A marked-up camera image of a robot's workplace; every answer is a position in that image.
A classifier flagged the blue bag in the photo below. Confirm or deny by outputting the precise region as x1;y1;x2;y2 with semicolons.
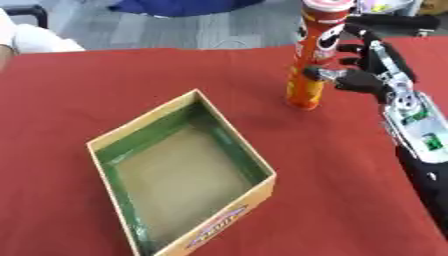
106;0;266;18

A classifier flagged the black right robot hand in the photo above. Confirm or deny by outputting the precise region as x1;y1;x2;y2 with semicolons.
302;23;420;104

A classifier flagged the cardboard box with green inside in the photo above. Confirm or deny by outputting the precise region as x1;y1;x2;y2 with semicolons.
85;88;279;256

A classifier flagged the person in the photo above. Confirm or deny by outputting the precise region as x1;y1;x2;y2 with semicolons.
0;7;88;72

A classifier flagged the black chair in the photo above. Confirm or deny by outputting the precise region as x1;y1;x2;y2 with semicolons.
3;3;51;30

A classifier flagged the red chip can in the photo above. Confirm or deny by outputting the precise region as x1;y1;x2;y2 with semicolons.
283;0;357;112

